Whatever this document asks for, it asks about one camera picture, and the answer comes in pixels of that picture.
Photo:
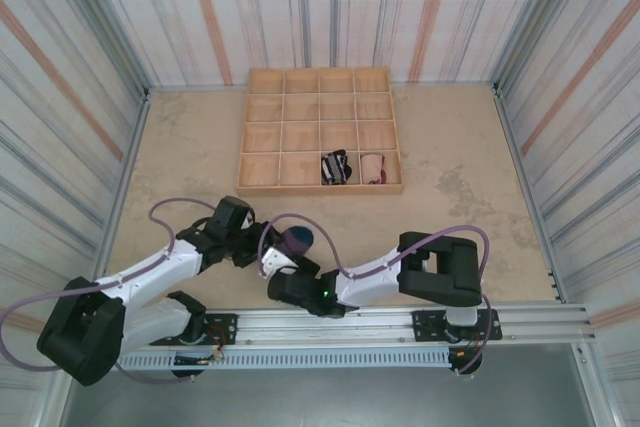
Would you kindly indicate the purple and teal sock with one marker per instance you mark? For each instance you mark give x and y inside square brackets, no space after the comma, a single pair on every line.
[297,239]

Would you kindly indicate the black white striped sock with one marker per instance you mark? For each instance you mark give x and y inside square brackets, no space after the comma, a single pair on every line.
[335,169]

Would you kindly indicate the beige sock purple stripes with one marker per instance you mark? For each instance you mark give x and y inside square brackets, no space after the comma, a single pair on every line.
[371,167]

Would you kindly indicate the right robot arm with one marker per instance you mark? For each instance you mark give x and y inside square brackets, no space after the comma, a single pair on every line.
[440,272]

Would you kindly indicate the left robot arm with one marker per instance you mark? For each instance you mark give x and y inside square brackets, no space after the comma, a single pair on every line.
[150,319]

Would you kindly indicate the wooden compartment tray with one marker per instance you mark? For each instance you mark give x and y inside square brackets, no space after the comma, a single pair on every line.
[300,137]

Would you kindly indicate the grey metal panel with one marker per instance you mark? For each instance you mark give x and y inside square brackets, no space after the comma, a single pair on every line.
[325,397]

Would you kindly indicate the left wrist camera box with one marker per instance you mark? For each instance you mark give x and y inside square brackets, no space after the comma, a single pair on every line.
[246,221]

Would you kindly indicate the aluminium extrusion rail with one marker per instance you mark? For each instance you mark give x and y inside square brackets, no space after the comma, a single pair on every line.
[350,327]

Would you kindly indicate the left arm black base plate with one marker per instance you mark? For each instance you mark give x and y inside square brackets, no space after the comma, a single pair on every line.
[222,322]

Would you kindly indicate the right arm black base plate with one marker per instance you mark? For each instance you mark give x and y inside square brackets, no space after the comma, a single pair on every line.
[425,319]

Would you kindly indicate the aluminium frame bar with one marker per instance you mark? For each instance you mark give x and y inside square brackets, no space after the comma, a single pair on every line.
[134,139]
[511,137]

